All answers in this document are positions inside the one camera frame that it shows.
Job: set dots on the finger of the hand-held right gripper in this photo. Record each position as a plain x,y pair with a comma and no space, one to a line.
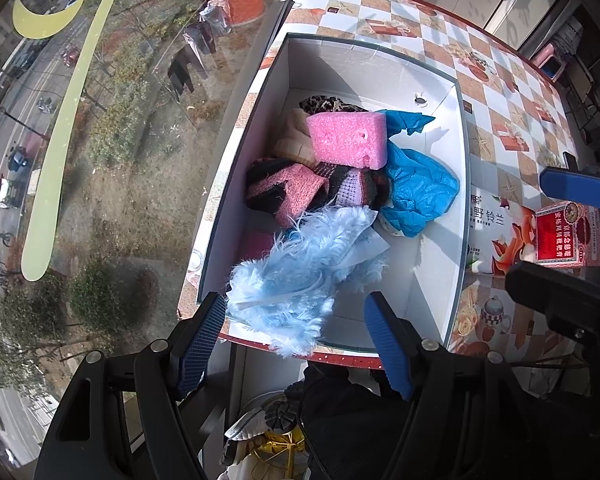
575,187
560,295

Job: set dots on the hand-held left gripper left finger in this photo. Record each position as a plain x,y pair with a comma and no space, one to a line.
200,345

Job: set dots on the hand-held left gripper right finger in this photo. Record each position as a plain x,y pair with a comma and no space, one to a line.
387,345

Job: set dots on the white cardboard storage box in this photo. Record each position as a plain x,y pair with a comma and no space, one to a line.
430,285

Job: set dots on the light blue fluffy cloth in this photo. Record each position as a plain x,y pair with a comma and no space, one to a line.
300,280

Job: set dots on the white polka dot scrunchie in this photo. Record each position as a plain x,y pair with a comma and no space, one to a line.
387,227

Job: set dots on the blue plastic shoe cover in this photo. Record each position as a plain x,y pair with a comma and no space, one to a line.
420,190
405,120

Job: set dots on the purple knit cloth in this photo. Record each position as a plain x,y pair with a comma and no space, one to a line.
355,187

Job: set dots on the pink and black knit cloth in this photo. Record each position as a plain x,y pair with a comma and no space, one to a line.
290,190

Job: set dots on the pink mesh item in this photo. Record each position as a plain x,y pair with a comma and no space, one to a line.
347,140

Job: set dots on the beige knit cloth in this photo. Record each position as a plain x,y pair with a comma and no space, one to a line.
292,140

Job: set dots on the leopard print scrunchie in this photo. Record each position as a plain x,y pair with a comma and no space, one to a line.
325,105

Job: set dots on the black phone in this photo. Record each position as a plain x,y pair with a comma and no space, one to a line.
570,161

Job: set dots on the red patterned medicine box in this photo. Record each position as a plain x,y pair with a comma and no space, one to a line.
565,235

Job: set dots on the person's dark clothing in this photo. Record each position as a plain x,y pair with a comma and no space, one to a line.
350,420

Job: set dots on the white floral tissue pack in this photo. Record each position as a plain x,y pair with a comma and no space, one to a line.
495,240

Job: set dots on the black folding chair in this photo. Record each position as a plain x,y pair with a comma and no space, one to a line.
582,95

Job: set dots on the pink plastic stool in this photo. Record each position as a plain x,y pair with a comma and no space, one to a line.
550,57

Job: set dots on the checkered printed tablecloth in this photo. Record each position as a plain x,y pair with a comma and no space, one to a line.
480,90

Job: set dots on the long yellow window sticker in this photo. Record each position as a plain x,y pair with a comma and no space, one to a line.
55,160

